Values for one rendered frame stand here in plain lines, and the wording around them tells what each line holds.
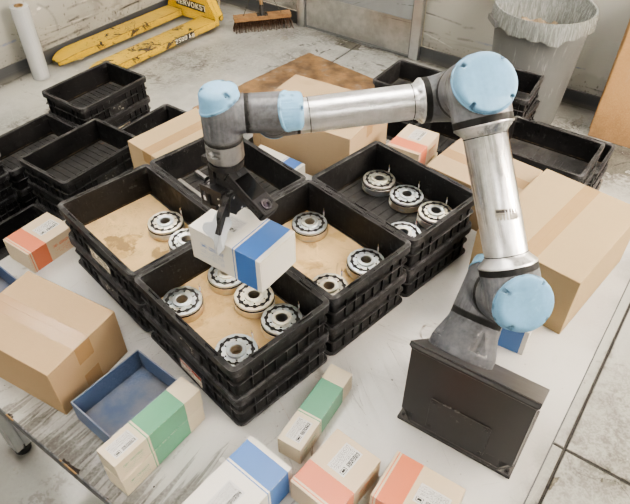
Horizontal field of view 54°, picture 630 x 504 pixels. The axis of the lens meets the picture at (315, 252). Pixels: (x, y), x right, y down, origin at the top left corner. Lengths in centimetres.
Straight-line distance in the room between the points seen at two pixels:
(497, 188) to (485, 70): 22
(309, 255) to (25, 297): 74
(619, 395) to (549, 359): 96
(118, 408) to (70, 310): 27
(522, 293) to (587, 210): 73
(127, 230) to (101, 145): 111
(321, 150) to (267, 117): 100
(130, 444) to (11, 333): 43
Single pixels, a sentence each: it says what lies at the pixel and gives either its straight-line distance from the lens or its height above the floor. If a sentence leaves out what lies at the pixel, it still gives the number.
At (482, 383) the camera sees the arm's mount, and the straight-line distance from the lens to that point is 130.
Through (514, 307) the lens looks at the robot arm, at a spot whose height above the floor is 113.
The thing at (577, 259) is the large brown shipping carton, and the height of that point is 90.
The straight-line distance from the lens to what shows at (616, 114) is 406.
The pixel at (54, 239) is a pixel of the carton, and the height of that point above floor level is 77.
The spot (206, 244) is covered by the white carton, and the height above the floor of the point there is 111.
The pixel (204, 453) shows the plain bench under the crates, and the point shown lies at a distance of 150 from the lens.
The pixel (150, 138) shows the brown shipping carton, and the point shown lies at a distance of 220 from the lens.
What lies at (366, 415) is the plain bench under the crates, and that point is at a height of 70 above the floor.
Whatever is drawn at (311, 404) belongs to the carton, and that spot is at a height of 76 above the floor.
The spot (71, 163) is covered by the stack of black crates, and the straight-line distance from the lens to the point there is 285.
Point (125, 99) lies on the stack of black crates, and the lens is 317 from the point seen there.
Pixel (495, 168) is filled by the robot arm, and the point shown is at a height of 133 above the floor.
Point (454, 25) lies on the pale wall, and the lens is 453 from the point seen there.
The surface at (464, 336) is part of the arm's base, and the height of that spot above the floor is 98.
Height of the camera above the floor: 200
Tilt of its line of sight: 43 degrees down
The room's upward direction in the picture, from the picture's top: straight up
